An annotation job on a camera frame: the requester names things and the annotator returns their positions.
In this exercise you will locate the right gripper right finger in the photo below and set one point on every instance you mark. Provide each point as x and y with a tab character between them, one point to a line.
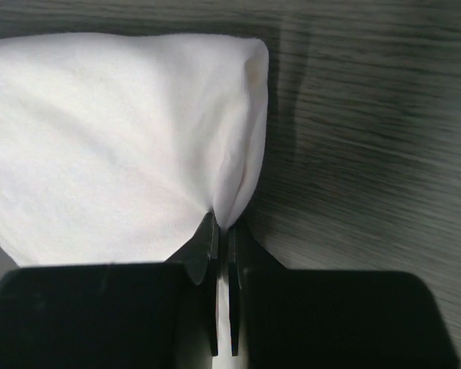
289	318

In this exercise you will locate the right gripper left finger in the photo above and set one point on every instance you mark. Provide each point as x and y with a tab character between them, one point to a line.
152	315

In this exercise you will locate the white Coca-Cola t-shirt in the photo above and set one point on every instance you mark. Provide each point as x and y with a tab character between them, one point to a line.
113	148

